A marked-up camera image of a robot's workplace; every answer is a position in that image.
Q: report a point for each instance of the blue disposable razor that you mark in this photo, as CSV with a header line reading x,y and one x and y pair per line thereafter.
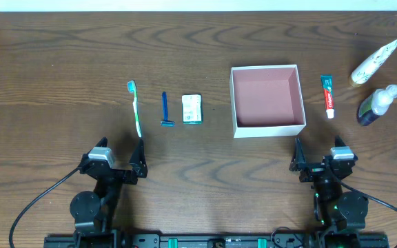
x,y
166,122

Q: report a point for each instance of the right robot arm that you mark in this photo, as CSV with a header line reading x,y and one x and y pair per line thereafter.
x,y
342,214

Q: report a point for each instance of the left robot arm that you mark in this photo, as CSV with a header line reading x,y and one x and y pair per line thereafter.
x,y
93,211

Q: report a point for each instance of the clear pump bottle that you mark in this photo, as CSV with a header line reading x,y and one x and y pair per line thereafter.
x,y
376,105

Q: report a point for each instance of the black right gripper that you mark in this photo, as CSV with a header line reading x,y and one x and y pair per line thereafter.
x,y
318,169

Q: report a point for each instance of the white box pink interior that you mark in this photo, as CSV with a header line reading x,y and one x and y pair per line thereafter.
x,y
266,101

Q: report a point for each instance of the green white soap box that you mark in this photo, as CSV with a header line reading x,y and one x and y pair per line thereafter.
x,y
192,109

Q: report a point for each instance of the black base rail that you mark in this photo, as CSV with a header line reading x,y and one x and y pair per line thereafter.
x,y
279,239

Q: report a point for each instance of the green white toothbrush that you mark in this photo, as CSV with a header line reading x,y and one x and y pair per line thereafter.
x,y
133,90

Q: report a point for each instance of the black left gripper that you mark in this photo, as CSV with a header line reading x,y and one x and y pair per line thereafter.
x,y
116,173

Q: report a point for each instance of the red green toothpaste tube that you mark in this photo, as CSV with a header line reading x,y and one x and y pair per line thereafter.
x,y
327,82

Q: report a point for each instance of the white lotion tube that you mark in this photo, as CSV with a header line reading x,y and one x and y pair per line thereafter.
x,y
371,64

